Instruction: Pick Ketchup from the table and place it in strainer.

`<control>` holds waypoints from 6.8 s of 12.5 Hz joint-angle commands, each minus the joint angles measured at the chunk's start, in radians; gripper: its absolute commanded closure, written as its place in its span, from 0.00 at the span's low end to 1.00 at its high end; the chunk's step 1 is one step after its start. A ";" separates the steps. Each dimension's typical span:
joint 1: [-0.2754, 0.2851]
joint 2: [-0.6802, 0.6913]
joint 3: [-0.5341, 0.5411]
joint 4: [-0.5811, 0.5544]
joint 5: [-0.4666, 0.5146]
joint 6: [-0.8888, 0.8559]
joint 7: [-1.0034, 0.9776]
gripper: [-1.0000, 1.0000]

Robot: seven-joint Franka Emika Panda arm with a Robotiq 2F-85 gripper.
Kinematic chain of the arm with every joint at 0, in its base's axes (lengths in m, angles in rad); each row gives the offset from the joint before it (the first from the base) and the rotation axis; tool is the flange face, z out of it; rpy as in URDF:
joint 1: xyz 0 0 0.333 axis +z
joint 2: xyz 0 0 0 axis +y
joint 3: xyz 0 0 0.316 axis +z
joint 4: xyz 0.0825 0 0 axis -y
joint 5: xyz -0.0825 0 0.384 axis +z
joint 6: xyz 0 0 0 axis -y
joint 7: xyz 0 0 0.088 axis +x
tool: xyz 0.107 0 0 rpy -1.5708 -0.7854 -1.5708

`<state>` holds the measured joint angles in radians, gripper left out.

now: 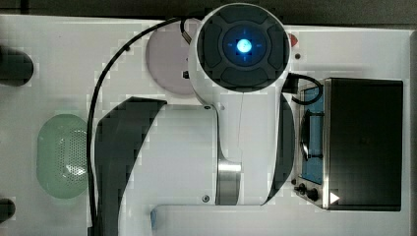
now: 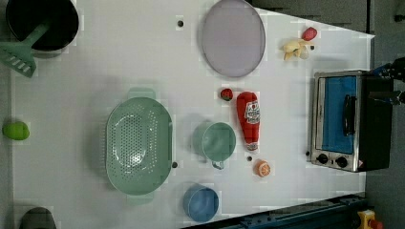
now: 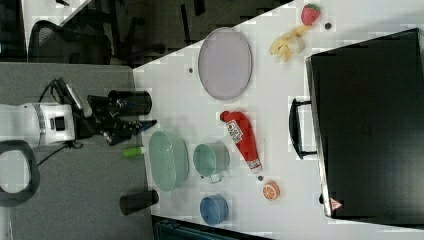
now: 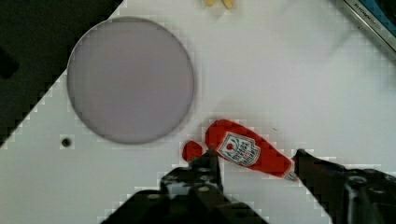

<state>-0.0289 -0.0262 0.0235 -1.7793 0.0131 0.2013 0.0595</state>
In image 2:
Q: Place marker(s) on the red plush ketchup bottle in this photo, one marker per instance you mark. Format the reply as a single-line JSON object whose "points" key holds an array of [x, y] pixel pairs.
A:
{"points": [[248, 111]]}

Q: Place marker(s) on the green oval strainer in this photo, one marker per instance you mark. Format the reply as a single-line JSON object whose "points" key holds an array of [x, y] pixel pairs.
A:
{"points": [[139, 146]]}

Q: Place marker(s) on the green mug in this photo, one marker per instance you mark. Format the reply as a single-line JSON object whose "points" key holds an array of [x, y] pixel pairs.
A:
{"points": [[215, 141]]}

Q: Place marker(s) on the plush strawberry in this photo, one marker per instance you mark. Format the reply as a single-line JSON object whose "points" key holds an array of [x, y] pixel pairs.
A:
{"points": [[226, 94]]}

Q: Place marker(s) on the plush orange slice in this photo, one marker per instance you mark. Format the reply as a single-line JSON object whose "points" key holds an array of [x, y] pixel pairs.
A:
{"points": [[262, 168]]}

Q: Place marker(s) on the purple round plate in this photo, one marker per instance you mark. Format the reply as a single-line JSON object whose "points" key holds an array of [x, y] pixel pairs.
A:
{"points": [[233, 38]]}

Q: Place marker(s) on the blue cup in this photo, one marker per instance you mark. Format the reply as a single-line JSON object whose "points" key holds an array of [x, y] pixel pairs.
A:
{"points": [[200, 203]]}

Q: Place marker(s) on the yellow plush banana toy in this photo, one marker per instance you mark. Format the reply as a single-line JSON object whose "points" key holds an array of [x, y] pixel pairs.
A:
{"points": [[297, 48]]}

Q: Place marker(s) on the silver toaster oven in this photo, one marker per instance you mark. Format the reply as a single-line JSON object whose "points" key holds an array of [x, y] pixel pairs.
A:
{"points": [[351, 121]]}

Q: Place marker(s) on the green plush pepper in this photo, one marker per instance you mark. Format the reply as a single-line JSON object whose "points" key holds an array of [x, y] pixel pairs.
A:
{"points": [[16, 130]]}

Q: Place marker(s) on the dark grey round object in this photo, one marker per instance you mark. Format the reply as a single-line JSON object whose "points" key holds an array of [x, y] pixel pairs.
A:
{"points": [[37, 218]]}

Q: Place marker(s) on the green slotted spatula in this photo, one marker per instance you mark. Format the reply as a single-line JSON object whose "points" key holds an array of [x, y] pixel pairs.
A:
{"points": [[18, 55]]}

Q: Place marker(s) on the yellow red emergency button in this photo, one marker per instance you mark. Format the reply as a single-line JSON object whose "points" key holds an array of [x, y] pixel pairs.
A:
{"points": [[368, 220]]}

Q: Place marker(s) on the black pot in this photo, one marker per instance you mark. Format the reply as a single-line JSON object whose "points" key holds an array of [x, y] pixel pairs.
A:
{"points": [[59, 17]]}

